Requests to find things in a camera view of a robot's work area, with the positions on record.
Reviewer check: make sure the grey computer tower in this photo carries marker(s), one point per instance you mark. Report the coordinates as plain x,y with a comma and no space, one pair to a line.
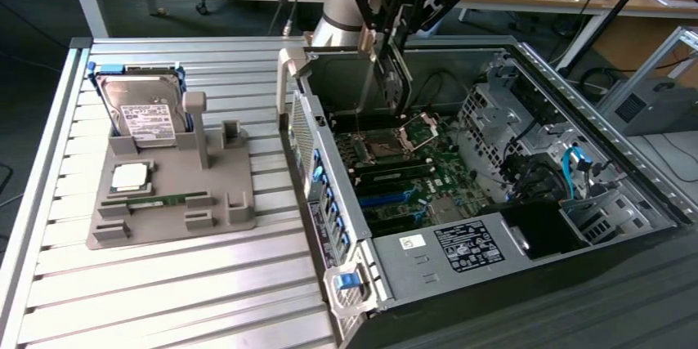
654,108

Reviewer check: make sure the graphics card with metal bracket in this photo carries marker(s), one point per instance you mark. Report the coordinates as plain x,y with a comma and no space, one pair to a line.
395,79

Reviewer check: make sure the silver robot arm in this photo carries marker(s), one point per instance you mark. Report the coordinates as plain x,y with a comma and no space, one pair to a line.
338,1

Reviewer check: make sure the silver CPU chip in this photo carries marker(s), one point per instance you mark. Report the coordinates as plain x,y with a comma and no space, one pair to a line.
131,177

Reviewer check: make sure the aluminium profile frame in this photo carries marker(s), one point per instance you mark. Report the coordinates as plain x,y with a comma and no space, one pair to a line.
678,34

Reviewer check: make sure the hard disk with blue carrier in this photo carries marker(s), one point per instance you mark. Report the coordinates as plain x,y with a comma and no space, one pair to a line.
142,112

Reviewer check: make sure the green RAM stick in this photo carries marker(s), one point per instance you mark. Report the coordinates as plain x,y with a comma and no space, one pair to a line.
158,200

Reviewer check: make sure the blue case latch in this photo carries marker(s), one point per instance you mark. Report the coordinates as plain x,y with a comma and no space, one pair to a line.
346,281

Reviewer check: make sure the grey parts rack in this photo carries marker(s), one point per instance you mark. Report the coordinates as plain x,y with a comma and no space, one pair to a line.
158,222

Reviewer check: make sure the silver disk bay cage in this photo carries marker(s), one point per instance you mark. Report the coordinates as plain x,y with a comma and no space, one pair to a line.
490,116

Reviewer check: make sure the grey disk bay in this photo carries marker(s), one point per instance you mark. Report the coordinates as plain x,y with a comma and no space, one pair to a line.
615,210

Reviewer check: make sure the metal socket cover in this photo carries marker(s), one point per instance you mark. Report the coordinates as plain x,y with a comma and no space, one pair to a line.
426,119

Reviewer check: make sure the grey power supply unit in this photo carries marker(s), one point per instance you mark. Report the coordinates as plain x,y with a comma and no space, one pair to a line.
392,267

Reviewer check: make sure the open grey PC case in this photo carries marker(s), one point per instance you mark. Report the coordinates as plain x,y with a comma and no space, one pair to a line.
302,128

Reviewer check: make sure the black stand pole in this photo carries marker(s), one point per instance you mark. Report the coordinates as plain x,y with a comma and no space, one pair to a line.
607,18

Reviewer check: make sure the blue expansion slot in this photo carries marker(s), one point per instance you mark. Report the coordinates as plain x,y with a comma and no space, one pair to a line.
382,200

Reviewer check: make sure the green motherboard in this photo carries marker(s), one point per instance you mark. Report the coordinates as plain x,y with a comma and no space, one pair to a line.
453,169

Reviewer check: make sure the CPU socket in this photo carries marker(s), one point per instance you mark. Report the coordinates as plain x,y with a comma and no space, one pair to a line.
382,146

